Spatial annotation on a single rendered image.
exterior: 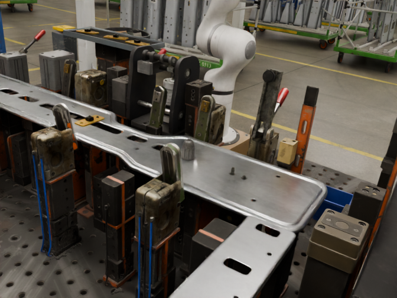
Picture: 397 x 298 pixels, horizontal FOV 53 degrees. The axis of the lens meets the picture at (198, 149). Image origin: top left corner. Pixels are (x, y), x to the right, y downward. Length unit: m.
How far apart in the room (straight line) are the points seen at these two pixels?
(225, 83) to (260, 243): 0.85
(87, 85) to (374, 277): 0.99
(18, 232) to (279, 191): 0.76
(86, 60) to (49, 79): 3.67
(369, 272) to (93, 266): 0.69
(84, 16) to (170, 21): 1.30
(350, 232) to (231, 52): 0.85
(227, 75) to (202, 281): 0.95
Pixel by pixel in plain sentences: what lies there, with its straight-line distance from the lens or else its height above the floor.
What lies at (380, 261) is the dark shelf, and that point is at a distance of 0.72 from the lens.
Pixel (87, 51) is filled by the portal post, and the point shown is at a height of 0.31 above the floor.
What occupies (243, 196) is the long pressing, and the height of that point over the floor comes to 1.00.
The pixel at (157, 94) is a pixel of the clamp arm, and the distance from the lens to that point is 1.15.
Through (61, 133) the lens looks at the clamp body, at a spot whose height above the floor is 1.04.
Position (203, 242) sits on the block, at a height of 0.98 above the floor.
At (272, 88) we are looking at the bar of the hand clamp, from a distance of 0.99.
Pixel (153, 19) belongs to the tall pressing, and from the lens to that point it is 5.95.
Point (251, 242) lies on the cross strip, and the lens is 0.73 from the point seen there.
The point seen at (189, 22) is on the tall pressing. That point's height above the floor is 0.64.
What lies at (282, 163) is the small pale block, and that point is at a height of 1.01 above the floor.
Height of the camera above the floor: 1.45
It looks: 26 degrees down
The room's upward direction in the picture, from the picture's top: 5 degrees clockwise
